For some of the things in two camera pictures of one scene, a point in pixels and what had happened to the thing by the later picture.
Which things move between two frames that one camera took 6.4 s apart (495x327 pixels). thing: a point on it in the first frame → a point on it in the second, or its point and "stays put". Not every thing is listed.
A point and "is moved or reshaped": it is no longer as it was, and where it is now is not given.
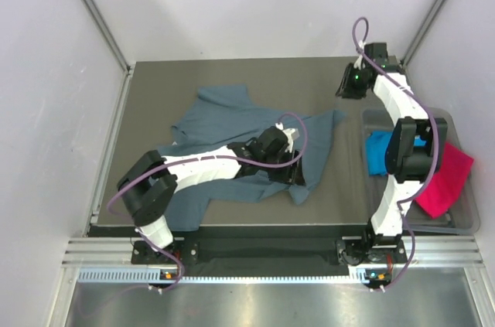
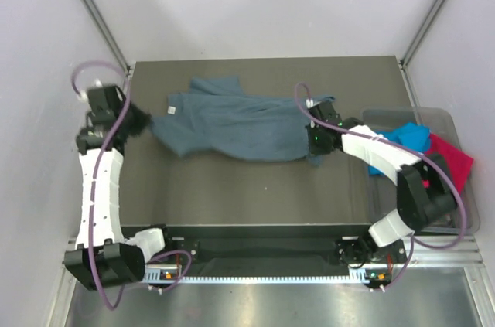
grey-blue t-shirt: (229, 114) is moved or reshaped
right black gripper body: (353, 86) → (316, 143)
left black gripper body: (286, 174) → (136, 120)
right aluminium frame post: (435, 10) stays put
